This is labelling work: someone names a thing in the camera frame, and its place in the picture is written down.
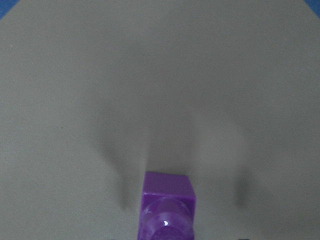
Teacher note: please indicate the purple toy block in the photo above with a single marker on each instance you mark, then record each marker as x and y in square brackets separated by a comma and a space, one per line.
[167, 209]

